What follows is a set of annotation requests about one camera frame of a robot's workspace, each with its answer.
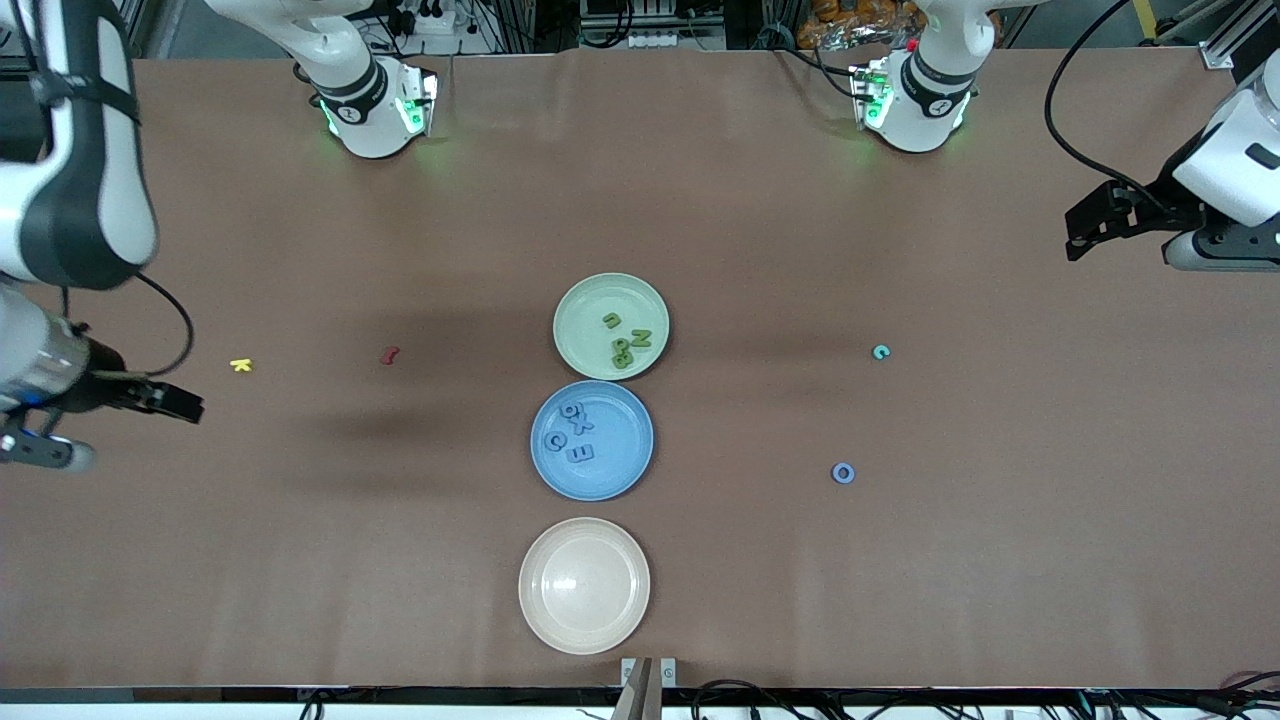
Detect orange plastic bag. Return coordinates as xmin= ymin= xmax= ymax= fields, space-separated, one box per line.
xmin=797 ymin=0 xmax=923 ymax=51

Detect pale green plate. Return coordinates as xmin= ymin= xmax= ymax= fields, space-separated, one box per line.
xmin=553 ymin=272 xmax=671 ymax=382

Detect blue plate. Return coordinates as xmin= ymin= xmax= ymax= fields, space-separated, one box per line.
xmin=530 ymin=380 xmax=655 ymax=502

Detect beige plate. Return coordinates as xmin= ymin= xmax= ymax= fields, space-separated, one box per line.
xmin=518 ymin=517 xmax=651 ymax=656

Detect white power strip black plugs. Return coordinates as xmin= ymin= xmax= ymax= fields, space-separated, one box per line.
xmin=385 ymin=5 xmax=459 ymax=36

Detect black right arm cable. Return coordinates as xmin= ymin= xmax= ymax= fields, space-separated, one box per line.
xmin=0 ymin=0 xmax=195 ymax=379

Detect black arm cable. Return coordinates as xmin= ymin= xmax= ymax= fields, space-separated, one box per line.
xmin=0 ymin=0 xmax=195 ymax=379
xmin=1044 ymin=0 xmax=1176 ymax=201

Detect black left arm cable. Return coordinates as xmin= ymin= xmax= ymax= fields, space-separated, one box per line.
xmin=1044 ymin=0 xmax=1176 ymax=201

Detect aluminium frame rail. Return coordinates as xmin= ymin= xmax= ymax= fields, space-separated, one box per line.
xmin=1200 ymin=0 xmax=1280 ymax=71

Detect black cable bundle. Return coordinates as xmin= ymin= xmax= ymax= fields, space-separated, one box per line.
xmin=690 ymin=672 xmax=1280 ymax=720

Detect grey metal mounting bracket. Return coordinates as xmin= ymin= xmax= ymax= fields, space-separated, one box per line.
xmin=612 ymin=656 xmax=678 ymax=720

